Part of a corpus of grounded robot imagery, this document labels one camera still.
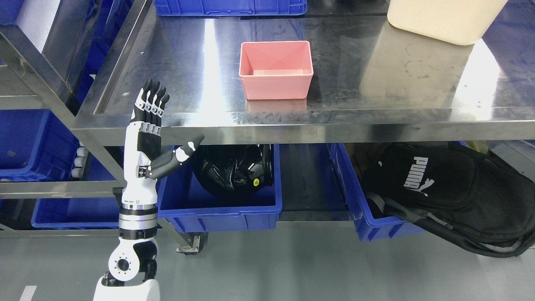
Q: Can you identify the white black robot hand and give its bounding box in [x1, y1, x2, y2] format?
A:
[122, 79, 205, 209]

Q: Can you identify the pink plastic storage box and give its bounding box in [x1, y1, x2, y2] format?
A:
[239, 41, 314, 100]

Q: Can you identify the blue lower shelf bin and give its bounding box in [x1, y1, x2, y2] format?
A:
[31, 197, 119, 230]

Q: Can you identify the blue shelf bin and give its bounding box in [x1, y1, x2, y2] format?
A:
[31, 197, 119, 230]
[0, 109, 79, 182]

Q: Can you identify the blue shelf bin left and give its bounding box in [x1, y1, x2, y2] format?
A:
[0, 109, 79, 182]

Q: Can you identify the stainless steel shelf rack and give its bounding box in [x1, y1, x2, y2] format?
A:
[1, 0, 125, 199]

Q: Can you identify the cream plastic container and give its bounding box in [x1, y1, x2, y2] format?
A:
[387, 0, 507, 46]

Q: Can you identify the blue bin under table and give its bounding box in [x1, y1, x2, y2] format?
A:
[158, 144, 283, 233]

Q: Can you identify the black helmet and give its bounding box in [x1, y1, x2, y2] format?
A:
[191, 144, 275, 201]

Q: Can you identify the blue bin on table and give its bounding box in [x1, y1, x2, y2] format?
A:
[153, 0, 308, 16]

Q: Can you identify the blue bin holding backpack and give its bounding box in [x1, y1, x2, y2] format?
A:
[327, 143, 425, 242]

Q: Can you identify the stainless steel table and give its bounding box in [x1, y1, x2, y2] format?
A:
[70, 0, 535, 255]

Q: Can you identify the black Puma backpack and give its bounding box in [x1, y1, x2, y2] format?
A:
[362, 142, 534, 258]

